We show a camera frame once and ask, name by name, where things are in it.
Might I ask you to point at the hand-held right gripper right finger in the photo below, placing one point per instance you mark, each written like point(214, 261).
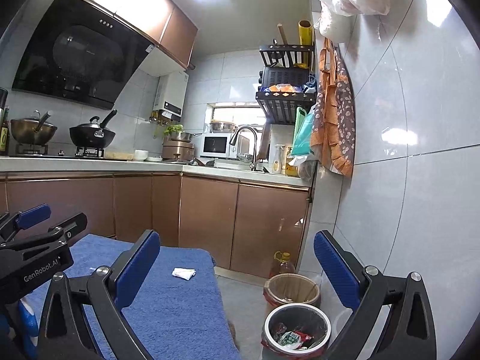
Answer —
point(335, 266)

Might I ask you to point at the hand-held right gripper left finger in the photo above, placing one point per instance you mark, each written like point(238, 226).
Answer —
point(137, 266)

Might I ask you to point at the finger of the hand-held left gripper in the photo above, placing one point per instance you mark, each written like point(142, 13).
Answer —
point(33, 213)
point(67, 228)

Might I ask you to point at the white round waste bin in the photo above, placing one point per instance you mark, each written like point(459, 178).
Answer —
point(300, 317)

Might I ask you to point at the red wrapper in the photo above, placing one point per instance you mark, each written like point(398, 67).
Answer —
point(304, 335)

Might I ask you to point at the white crumpled tissue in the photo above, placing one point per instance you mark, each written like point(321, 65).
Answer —
point(183, 273)

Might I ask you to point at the beige round waste bin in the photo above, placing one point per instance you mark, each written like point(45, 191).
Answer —
point(288, 287)

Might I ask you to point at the large cooking oil bottle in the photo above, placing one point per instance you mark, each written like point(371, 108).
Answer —
point(283, 268)

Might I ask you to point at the blue towel cloth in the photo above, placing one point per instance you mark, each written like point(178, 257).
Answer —
point(180, 307)

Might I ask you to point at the gas stove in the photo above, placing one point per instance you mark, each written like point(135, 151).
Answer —
point(56, 153)

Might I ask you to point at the steel pot with lid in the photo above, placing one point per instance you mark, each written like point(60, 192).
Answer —
point(32, 131)

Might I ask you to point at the dark glass bottle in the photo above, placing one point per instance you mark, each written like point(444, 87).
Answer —
point(3, 135)

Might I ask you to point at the brown kitchen base cabinet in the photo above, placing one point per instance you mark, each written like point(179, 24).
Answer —
point(206, 213)

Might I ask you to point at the wooden chopping board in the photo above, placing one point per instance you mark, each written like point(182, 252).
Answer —
point(119, 155)

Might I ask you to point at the black wok with lid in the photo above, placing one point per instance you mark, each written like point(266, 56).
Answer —
point(90, 135)

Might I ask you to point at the clear plastic bag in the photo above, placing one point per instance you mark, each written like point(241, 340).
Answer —
point(308, 168)

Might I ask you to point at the small white bowl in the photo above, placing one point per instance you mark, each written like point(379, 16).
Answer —
point(141, 154)

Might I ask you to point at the white plate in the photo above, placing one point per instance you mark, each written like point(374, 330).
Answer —
point(153, 159)

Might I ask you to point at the yellow bottle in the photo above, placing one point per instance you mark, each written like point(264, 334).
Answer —
point(291, 163)

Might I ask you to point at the white spray bottle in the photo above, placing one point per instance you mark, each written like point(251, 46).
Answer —
point(277, 163)

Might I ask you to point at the brown rice cooker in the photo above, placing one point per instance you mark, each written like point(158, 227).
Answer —
point(178, 152)

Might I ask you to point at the teal plastic bag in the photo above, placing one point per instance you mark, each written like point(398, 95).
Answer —
point(303, 135)

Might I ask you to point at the steel frying pan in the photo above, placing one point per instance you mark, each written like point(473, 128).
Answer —
point(182, 137)

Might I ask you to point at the white microwave oven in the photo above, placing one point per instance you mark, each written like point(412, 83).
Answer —
point(215, 145)

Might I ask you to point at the orange floral apron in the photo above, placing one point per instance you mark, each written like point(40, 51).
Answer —
point(333, 120)

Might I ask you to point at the stacked steel bowls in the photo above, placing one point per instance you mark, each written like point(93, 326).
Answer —
point(223, 126)

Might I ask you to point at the steel kitchen faucet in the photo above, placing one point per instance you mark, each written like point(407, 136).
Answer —
point(243, 129)

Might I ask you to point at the black range hood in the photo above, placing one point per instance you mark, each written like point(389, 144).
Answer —
point(82, 56)

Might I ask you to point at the white water heater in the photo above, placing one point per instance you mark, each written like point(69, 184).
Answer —
point(172, 93)

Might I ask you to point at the kitchen window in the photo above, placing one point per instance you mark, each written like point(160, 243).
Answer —
point(240, 114)

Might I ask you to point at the wooden rolling pin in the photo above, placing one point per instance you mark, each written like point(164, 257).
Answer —
point(283, 41)

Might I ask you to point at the yellow foil roll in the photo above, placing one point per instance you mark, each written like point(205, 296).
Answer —
point(305, 33)

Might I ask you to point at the hanging white bag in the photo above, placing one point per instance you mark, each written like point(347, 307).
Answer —
point(335, 24)

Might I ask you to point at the black wall rack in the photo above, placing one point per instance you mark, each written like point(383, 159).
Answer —
point(285, 107)

